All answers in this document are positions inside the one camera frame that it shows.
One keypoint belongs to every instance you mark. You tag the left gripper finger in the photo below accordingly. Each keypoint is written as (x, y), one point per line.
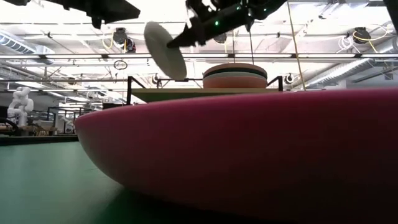
(118, 11)

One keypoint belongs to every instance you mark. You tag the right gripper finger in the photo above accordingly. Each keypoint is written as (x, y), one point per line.
(189, 39)
(194, 23)

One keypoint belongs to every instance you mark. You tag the peach plate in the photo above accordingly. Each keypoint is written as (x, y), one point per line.
(234, 65)

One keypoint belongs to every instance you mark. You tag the rose pink plate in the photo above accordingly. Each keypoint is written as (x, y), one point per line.
(234, 83)

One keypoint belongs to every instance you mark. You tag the magenta plate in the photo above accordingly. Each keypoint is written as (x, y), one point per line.
(248, 149)

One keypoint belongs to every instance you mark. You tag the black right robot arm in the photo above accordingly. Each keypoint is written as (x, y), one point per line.
(267, 4)

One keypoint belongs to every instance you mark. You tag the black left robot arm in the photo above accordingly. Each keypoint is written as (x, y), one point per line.
(17, 2)

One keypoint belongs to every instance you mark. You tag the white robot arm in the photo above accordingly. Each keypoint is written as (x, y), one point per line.
(20, 104)
(66, 123)

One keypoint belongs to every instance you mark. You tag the dark red hanging reel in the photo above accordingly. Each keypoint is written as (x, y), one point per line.
(131, 46)

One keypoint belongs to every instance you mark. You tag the long ceiling light strip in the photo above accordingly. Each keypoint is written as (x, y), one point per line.
(77, 56)

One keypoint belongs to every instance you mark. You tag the wooden work table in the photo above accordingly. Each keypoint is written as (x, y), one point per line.
(31, 128)

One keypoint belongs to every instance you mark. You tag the green table mat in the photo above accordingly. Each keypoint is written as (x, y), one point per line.
(37, 180)

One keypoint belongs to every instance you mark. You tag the wooden shelf black frame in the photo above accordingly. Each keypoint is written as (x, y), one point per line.
(168, 94)

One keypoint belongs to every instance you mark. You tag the silver ventilation duct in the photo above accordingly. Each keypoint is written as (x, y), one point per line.
(15, 43)
(342, 73)

